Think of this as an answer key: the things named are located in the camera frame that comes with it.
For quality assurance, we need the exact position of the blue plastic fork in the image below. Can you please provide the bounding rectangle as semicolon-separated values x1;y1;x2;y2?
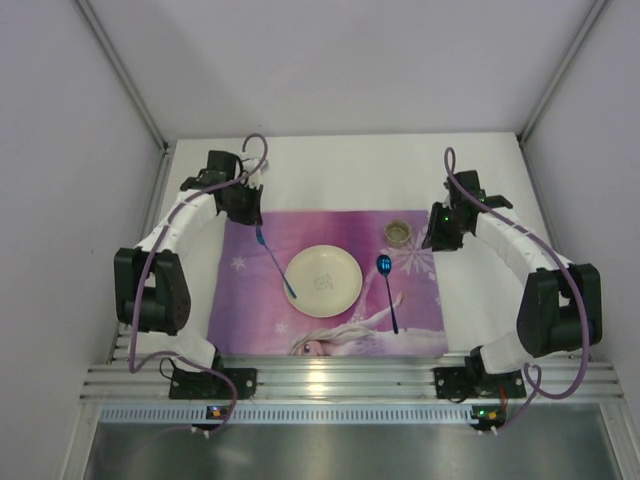
255;226;297;299

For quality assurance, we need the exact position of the small beige cup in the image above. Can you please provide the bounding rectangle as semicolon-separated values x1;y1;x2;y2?
384;220;413;248

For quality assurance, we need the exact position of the blue plastic spoon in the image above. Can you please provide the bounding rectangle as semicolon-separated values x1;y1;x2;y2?
376;254;399;335

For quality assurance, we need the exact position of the purple pink printed cloth mat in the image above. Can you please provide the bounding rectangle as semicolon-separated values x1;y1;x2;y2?
208;210;449;356

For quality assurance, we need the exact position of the cream round plate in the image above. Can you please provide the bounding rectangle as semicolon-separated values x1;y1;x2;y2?
284;245;363;319

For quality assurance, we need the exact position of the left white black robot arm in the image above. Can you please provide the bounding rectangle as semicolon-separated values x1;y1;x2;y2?
114;150;267;373

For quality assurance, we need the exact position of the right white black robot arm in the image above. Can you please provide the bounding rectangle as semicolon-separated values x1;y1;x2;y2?
422;170;603;375

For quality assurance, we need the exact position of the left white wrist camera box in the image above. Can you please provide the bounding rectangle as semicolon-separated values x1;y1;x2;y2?
241;157;269;190

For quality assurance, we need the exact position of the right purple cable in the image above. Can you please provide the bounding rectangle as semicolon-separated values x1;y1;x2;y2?
443;146;591;437

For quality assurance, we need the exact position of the purple cable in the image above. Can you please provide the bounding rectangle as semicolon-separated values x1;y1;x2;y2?
443;146;591;437
128;133;271;437

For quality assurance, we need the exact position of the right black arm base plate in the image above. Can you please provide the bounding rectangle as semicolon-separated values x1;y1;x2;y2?
433;367;526;403

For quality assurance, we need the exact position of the aluminium rail frame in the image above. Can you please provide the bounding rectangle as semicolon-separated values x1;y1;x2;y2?
79;352;624;404

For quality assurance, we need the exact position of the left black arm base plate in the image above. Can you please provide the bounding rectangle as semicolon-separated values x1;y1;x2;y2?
168;368;257;400

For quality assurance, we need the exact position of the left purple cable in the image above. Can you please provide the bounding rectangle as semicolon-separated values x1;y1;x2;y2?
128;133;271;437

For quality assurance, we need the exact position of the grey slotted cable duct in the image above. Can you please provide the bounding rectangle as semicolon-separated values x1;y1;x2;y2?
100;404;504;425

